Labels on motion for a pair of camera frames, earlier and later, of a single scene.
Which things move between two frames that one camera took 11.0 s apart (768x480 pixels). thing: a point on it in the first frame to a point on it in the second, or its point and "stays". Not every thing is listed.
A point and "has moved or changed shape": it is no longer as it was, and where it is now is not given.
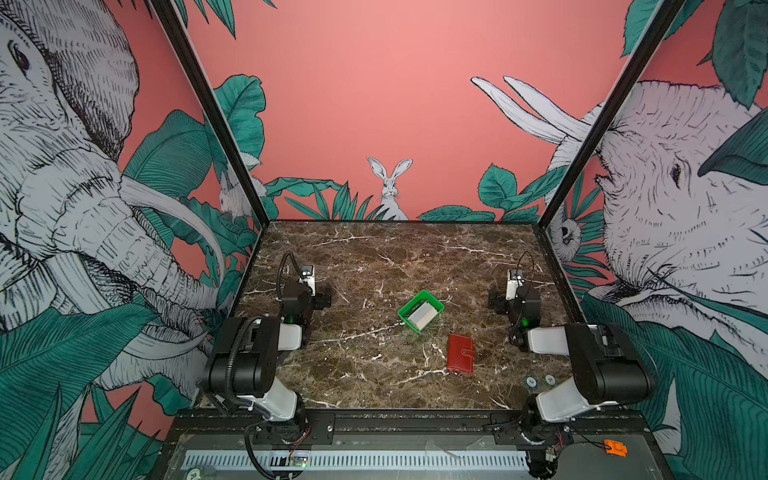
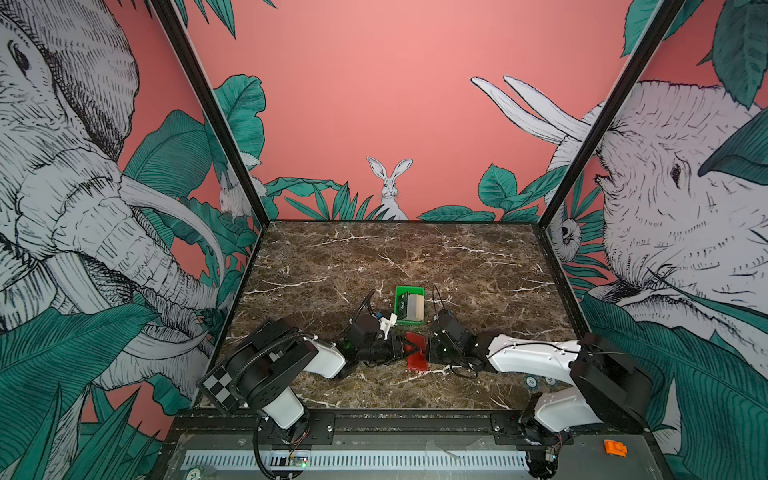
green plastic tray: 416,303 has moved or changed shape
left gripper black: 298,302 to 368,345
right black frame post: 666,13 stays
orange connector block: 616,448 stays
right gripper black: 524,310 to 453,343
